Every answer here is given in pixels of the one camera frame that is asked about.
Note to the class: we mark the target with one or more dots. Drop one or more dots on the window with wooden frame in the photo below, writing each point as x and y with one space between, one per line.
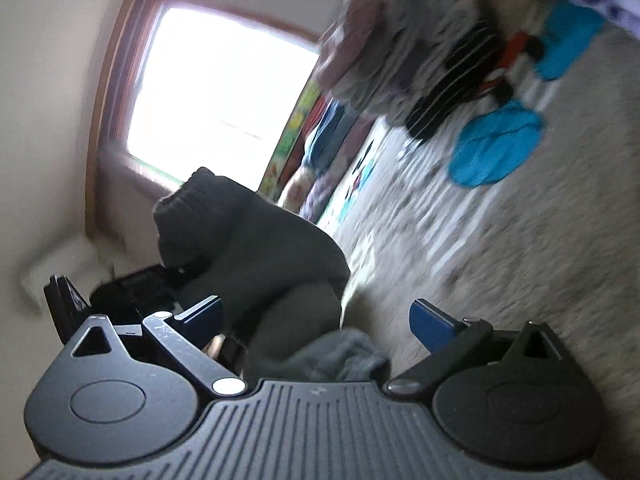
186 83

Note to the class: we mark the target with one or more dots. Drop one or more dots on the pile of folded clothes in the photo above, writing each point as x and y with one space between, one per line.
413 62

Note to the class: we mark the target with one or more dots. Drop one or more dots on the blue pillow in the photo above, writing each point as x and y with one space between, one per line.
329 136

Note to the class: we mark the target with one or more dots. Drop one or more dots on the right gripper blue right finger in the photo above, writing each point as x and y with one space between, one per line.
439 332

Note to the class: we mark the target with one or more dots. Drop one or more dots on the white wall air conditioner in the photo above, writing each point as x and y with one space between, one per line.
76 258

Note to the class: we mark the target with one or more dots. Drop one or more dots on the purple quilt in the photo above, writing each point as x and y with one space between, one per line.
307 193

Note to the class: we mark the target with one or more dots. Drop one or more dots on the dark sleeved forearm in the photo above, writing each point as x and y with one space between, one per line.
279 277

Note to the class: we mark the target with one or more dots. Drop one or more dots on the grey fleece garment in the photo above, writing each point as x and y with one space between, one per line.
347 355

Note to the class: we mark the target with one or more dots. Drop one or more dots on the colourful headboard strip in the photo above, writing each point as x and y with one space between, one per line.
284 147

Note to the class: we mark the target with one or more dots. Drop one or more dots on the Mickey Mouse bed blanket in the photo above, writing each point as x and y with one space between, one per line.
557 241

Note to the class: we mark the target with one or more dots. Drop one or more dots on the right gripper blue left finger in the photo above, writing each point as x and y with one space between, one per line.
198 324

